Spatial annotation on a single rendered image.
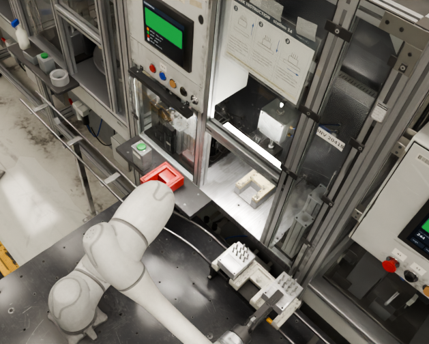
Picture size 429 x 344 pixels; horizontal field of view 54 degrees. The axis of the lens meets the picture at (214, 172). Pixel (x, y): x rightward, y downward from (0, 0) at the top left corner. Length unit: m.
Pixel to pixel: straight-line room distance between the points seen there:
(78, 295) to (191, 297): 0.51
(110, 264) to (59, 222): 1.86
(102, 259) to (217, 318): 0.87
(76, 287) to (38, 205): 1.50
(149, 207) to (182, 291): 0.80
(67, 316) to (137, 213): 0.65
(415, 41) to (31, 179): 2.76
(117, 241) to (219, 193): 0.87
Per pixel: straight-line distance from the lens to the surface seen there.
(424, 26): 0.99
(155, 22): 1.54
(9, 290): 2.07
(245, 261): 1.74
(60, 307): 1.70
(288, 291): 1.64
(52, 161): 3.34
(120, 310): 1.92
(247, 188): 1.96
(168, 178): 1.92
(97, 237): 1.14
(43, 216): 3.06
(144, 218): 1.19
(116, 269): 1.17
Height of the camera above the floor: 2.47
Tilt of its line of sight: 51 degrees down
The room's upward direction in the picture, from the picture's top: 7 degrees clockwise
